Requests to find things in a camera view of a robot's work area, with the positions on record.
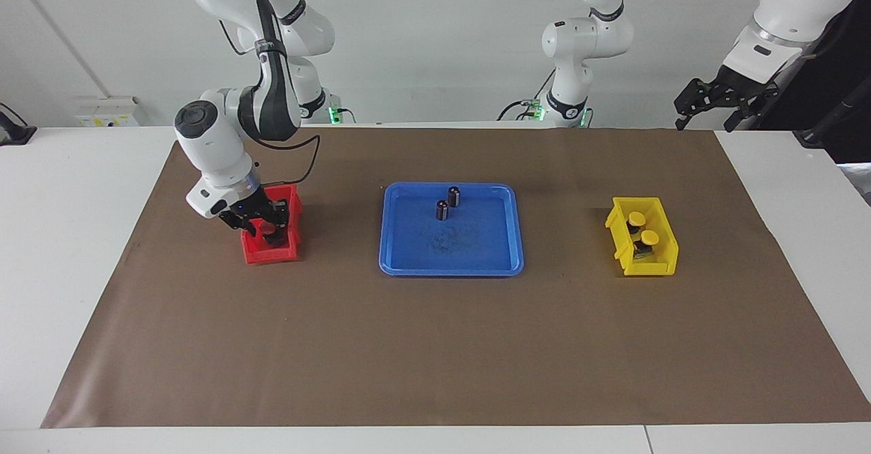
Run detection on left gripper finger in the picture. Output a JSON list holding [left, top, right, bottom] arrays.
[[725, 100, 766, 133], [675, 80, 712, 130]]

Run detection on blue plastic tray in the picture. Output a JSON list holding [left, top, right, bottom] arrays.
[[378, 182, 525, 278]]

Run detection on red plastic bin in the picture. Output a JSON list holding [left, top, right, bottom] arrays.
[[241, 183, 303, 265]]

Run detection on black stand pole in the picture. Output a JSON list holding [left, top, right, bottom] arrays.
[[795, 76, 871, 150]]

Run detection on yellow plastic bin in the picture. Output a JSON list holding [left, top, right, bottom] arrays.
[[605, 197, 680, 277]]

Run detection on brown paper table mat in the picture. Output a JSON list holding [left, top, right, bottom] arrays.
[[41, 126, 871, 429]]

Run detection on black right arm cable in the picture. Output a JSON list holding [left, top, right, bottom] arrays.
[[219, 18, 321, 186]]

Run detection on white wall socket box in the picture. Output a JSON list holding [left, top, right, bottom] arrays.
[[75, 97, 140, 127]]

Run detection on black base cable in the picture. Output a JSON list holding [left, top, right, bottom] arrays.
[[499, 69, 555, 123]]

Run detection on black clamp mount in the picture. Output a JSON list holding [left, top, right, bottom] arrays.
[[0, 103, 37, 146]]

